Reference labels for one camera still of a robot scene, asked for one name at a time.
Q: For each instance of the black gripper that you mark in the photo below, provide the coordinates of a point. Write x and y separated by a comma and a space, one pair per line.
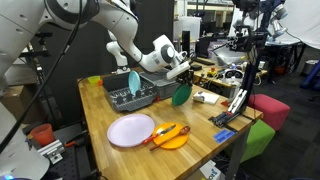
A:
186, 77

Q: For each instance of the dark green plate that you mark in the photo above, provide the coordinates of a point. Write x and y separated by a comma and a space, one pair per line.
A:
181, 95

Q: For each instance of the silver blue background robot arm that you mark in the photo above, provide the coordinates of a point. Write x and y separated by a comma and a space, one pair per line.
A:
278, 20

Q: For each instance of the light blue plate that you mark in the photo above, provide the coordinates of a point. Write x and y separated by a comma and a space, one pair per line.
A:
134, 83

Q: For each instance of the orange plate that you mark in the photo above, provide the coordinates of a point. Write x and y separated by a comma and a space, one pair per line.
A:
175, 141

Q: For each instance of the large lilac plate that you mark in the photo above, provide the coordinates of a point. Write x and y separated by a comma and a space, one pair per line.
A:
130, 130

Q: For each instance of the black power adapter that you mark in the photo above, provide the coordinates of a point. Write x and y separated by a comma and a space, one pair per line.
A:
196, 67

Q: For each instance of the small white box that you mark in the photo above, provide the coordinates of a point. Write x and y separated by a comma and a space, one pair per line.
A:
206, 97

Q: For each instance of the grey plastic bin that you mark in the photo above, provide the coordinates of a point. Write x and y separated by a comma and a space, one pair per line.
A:
160, 88

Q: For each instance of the wooden background desk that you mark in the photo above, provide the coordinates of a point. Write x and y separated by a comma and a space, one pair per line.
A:
213, 78

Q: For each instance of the colourful toy figure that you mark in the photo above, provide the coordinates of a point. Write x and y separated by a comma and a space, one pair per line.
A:
211, 72

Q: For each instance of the black keyboard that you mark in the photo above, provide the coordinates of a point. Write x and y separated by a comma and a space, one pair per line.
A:
204, 61

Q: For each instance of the small red marker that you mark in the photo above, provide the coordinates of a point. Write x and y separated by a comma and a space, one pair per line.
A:
156, 99

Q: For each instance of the black computer monitor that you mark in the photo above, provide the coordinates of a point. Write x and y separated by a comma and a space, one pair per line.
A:
186, 40

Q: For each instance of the wooden spoon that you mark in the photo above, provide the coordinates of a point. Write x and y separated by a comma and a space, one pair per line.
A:
184, 130

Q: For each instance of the white round device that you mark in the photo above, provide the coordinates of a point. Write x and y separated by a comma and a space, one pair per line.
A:
233, 75

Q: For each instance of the clear plastic tub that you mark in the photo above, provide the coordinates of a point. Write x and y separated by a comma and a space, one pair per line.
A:
226, 55

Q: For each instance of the white plastic container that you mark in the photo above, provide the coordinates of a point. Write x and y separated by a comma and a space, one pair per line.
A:
193, 26

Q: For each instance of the blue tape patch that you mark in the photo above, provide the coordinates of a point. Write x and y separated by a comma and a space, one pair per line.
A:
224, 136

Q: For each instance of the small orange object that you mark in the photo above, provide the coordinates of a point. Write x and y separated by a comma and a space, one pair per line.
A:
100, 82

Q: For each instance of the pink cube stool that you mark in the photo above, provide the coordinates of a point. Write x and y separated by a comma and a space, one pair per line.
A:
270, 110

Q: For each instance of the grey table leg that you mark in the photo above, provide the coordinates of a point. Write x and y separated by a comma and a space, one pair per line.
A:
236, 156

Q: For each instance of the white blue printed box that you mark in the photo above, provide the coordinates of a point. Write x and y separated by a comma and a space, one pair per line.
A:
211, 171

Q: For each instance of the green cube stool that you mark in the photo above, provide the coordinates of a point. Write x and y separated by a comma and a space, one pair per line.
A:
260, 140

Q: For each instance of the yellow green cup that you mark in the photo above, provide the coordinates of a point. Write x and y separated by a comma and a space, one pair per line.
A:
94, 80

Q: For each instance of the black backdrop curtain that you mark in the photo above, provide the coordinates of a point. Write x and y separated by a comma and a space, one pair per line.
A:
85, 55

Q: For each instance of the grey trash can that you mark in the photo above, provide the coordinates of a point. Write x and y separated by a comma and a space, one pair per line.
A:
310, 66

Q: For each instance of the white fabric sheet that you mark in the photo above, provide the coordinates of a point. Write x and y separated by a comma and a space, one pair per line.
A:
305, 20

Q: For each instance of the black perforated workbench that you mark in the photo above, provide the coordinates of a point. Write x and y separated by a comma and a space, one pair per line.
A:
76, 163

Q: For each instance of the red cup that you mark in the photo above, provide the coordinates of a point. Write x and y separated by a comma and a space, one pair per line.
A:
42, 135

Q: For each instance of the cardboard box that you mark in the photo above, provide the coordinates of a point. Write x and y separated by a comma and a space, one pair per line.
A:
15, 106

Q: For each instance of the white domed device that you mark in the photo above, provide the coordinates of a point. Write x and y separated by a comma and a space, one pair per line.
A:
20, 156

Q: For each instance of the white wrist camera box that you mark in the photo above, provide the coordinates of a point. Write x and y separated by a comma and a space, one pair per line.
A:
178, 70

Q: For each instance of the black clamped camera stand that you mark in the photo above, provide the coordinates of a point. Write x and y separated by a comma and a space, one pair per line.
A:
248, 80

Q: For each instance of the blue metal frame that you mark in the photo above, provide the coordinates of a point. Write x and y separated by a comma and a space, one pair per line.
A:
311, 78

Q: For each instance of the black camera on tripod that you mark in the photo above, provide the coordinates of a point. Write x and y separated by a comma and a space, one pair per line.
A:
45, 35

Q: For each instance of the aluminium bracket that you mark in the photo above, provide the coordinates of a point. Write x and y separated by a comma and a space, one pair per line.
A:
51, 150

